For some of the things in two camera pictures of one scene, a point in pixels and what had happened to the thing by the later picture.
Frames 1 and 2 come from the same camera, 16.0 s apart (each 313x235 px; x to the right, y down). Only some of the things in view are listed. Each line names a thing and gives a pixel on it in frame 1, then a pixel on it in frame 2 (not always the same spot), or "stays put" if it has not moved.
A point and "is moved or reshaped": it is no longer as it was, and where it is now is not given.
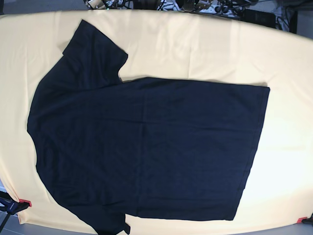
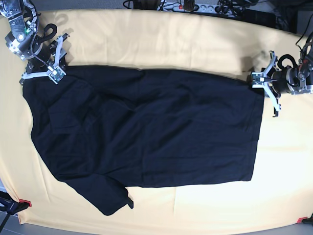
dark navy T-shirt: (148, 147) is moved or reshaped
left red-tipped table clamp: (9, 204) stays put
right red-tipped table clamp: (305, 220) stays put
